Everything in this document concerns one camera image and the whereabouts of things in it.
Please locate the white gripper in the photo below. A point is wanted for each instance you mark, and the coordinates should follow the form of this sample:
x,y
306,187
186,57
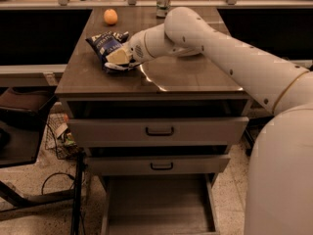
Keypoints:
x,y
135,49

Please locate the blue chip bag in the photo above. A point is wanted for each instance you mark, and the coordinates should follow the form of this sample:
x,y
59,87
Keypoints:
x,y
107,42

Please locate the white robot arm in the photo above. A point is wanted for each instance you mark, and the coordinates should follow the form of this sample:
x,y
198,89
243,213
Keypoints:
x,y
279,198

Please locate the grey drawer cabinet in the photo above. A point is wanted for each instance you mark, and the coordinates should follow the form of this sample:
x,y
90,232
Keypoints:
x,y
167,87

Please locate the top drawer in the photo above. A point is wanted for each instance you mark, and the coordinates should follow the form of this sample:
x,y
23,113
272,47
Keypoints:
x,y
149,132

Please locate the drawer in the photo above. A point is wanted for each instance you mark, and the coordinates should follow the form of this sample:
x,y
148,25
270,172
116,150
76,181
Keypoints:
x,y
159,205
149,132
158,165

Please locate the middle drawer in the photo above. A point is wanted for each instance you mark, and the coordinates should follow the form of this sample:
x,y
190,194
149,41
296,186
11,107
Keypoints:
x,y
158,165

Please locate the bottom drawer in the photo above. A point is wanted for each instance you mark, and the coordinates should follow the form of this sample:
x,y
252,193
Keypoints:
x,y
159,205

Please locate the orange fruit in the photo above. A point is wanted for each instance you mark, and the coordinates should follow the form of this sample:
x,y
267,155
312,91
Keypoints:
x,y
110,16

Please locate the green soda can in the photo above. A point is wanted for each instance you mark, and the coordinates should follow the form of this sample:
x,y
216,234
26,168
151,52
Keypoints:
x,y
163,0

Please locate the wire basket with items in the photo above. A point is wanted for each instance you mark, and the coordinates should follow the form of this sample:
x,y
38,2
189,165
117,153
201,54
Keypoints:
x,y
59,139

